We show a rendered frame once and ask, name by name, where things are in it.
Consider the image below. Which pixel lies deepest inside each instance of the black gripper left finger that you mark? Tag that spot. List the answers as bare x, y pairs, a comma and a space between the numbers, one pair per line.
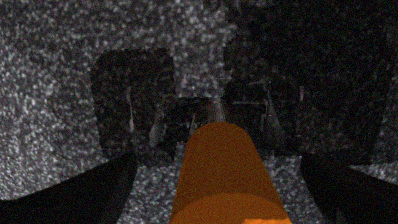
96, 196

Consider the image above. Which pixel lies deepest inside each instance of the orange cylinder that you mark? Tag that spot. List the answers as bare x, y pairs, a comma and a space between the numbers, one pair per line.
223, 181

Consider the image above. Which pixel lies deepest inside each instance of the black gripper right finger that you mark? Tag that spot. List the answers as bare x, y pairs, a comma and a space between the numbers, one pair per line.
347, 196

